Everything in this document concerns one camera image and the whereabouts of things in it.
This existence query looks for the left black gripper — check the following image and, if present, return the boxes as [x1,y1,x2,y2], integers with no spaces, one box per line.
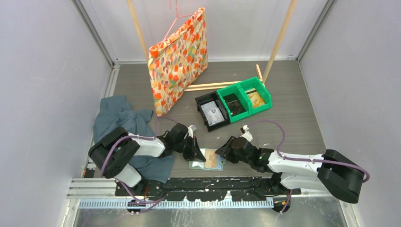
[174,135,205,161]

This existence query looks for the green card holder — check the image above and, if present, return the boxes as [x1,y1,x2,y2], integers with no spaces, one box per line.
[189,148,226,171]

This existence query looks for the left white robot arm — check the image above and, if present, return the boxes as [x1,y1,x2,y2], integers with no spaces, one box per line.
[88,123,206,196]

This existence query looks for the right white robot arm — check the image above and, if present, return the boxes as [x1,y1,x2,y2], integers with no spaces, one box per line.
[216,137,369,204]

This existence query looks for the tan credit card in holder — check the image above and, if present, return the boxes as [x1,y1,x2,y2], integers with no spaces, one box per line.
[204,149,222,170]

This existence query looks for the cards in black bin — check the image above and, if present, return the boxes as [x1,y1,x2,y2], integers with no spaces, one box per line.
[201,101,225,126]

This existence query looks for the cards in left green bin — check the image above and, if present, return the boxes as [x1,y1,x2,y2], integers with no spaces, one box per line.
[223,94,245,117]

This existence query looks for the yellow cards in right bin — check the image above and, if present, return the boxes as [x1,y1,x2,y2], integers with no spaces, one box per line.
[246,88,265,108]

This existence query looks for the black storage bin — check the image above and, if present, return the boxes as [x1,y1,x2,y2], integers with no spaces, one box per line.
[195,91,230,132]

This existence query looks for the green bin left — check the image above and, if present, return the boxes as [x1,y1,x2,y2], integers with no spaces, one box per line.
[217,84,252,123]

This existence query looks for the green bin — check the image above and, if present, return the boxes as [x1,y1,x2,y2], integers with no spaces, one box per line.
[238,77,273,114]
[217,84,252,123]

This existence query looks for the green bin right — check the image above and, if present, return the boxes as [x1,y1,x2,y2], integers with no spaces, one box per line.
[238,77,273,114]

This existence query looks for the orange floral hanging garment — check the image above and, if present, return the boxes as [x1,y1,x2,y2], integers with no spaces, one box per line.
[148,7,208,116]

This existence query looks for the blue-grey cloth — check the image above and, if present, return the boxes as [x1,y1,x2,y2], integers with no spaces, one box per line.
[93,96,174,183]

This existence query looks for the wooden clothes rack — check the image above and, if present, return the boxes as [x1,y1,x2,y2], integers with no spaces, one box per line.
[127,0,298,92]

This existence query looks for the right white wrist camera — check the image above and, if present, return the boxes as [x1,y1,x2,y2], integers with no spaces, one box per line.
[240,125,253,142]

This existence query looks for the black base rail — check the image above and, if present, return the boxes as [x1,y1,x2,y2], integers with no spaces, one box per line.
[130,176,289,202]

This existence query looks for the pink wire hanger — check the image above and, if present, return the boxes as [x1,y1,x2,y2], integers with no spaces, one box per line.
[162,0,193,41]

